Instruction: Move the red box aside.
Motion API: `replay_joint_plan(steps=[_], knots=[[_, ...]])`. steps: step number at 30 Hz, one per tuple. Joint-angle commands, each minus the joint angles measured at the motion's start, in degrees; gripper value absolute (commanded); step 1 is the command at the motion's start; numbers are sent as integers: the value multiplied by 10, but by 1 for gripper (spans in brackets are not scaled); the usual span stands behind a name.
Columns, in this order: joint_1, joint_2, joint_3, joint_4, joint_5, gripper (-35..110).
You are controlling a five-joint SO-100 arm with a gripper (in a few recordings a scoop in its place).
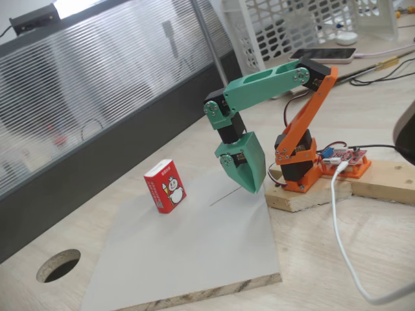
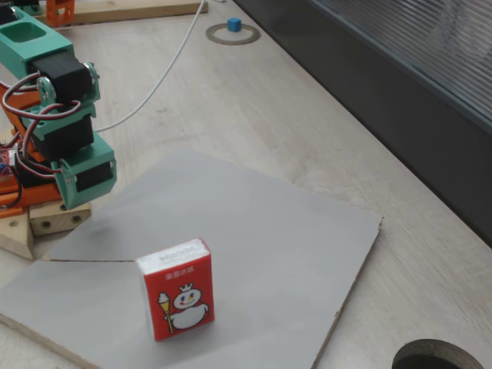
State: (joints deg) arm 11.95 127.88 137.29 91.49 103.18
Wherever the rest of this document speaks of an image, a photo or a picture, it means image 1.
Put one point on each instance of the green gripper with servo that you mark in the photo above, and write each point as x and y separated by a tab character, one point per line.
251	155

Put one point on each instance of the red box with snowman print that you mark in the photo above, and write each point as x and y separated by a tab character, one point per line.
168	188

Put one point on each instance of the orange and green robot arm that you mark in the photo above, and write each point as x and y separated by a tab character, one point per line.
259	87

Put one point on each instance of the wooden base block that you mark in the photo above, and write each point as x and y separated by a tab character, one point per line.
311	199

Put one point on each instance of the grey board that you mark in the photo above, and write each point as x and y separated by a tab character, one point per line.
181	252

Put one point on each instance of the red circuit board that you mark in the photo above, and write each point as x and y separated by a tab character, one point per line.
350	156

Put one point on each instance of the large white perforated basket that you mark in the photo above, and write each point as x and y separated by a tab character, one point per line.
275	35

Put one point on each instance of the smartphone in pink case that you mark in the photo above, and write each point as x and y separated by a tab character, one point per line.
324	54

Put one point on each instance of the long wooden plank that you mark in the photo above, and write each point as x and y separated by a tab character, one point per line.
386	184

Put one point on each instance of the white earbuds case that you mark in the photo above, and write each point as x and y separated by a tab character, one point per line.
346	39

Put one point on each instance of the dark grey rounded object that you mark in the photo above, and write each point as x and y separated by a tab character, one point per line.
407	129

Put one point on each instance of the ribbed glass desk partition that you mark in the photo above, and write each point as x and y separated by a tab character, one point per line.
97	81

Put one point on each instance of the small white perforated basket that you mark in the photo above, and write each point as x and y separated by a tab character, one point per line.
376	16

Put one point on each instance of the black device on partition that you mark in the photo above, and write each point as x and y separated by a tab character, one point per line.
35	19

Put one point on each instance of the orange circuit board mount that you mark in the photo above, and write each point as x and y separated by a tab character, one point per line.
358	171

